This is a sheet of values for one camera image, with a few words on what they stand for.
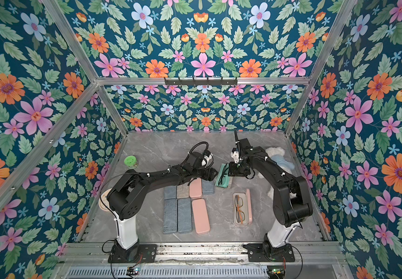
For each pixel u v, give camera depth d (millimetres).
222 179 956
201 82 912
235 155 853
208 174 834
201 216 816
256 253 734
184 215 817
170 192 890
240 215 835
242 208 859
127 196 500
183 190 890
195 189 905
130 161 987
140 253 683
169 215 821
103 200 868
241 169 763
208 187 906
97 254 750
